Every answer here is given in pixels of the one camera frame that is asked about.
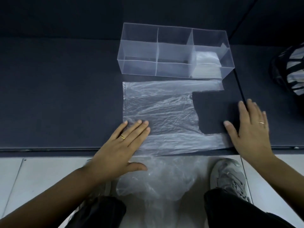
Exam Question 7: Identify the person's left hand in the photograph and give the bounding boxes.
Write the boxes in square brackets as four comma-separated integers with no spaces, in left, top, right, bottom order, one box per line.
[83,120,151,184]

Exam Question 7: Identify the person's right hand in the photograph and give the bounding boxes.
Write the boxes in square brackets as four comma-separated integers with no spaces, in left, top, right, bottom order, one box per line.
[223,99,276,166]

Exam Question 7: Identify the pile of plastic bags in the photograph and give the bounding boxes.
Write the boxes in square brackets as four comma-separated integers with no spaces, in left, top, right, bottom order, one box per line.
[116,156,211,228]

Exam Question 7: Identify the clear plastic bag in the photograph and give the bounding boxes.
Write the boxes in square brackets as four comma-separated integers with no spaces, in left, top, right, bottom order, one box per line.
[122,79,234,157]

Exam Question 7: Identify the stack of plastic bags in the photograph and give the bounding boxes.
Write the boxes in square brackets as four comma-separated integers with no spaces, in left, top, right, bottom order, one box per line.
[189,51,222,79]

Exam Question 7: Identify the clear three-compartment plastic box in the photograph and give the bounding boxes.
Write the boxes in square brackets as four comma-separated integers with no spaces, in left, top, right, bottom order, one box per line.
[117,22,236,80]

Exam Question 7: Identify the person's left forearm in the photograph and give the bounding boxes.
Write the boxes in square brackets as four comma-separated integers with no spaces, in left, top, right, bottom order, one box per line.
[0,167,105,228]

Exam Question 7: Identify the person's right grey shoe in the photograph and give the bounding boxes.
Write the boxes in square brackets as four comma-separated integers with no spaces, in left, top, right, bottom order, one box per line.
[210,158,252,204]

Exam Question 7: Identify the black trousers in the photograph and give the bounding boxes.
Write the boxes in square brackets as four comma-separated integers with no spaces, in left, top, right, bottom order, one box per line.
[63,187,296,228]

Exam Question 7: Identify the black white striped tote bag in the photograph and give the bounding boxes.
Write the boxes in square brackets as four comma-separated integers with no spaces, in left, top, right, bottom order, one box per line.
[269,42,304,111]

